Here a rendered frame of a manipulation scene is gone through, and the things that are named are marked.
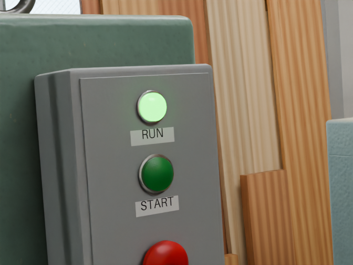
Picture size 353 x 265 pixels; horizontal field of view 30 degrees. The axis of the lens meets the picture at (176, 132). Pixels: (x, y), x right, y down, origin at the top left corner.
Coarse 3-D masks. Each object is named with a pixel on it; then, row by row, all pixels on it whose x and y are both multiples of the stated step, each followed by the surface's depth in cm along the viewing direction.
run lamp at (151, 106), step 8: (144, 96) 39; (152, 96) 39; (160, 96) 39; (136, 104) 39; (144, 104) 38; (152, 104) 39; (160, 104) 39; (144, 112) 39; (152, 112) 39; (160, 112) 39; (144, 120) 39; (152, 120) 39; (160, 120) 39
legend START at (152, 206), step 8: (152, 200) 39; (160, 200) 40; (168, 200) 40; (176, 200) 40; (136, 208) 39; (144, 208) 39; (152, 208) 39; (160, 208) 40; (168, 208) 40; (176, 208) 40; (136, 216) 39
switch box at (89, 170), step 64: (192, 64) 41; (64, 128) 38; (128, 128) 39; (192, 128) 41; (64, 192) 39; (128, 192) 39; (192, 192) 41; (64, 256) 40; (128, 256) 39; (192, 256) 41
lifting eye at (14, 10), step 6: (24, 0) 52; (30, 0) 52; (18, 6) 52; (24, 6) 52; (30, 6) 53; (0, 12) 51; (6, 12) 52; (12, 12) 52; (18, 12) 52; (24, 12) 52
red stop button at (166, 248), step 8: (168, 240) 40; (152, 248) 39; (160, 248) 39; (168, 248) 39; (176, 248) 39; (152, 256) 38; (160, 256) 39; (168, 256) 39; (176, 256) 39; (184, 256) 40; (144, 264) 39; (152, 264) 38; (160, 264) 39; (168, 264) 39; (176, 264) 39; (184, 264) 40
